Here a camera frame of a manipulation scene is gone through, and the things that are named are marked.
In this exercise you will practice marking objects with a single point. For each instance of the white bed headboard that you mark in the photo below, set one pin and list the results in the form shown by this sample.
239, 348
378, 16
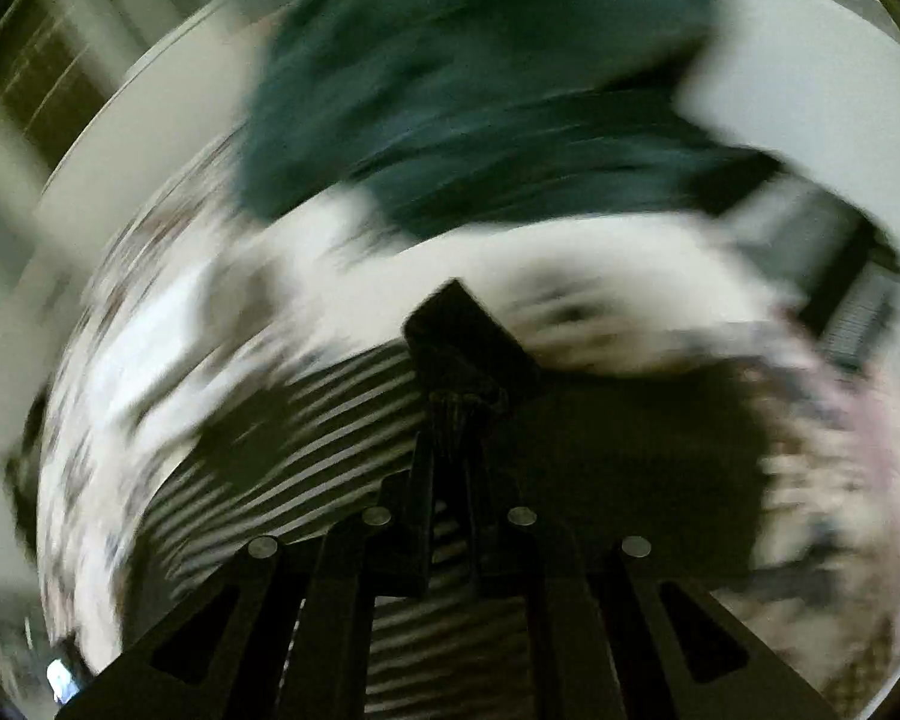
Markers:
815, 83

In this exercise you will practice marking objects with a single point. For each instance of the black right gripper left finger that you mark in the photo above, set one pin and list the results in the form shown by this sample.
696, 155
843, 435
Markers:
281, 630

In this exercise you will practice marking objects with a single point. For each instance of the dark striped sweater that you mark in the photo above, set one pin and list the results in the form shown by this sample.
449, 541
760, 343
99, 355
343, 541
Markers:
420, 449

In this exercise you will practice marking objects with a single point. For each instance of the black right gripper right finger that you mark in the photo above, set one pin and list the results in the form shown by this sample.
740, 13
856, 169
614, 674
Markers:
570, 539

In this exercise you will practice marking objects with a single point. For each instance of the floral bed blanket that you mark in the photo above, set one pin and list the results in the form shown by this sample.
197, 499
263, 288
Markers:
227, 379

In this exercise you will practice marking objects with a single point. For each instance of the folded black grey striped garment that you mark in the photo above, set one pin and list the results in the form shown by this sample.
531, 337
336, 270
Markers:
828, 263

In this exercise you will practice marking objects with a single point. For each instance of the dark green plush blanket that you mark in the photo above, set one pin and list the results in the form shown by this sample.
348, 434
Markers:
453, 112

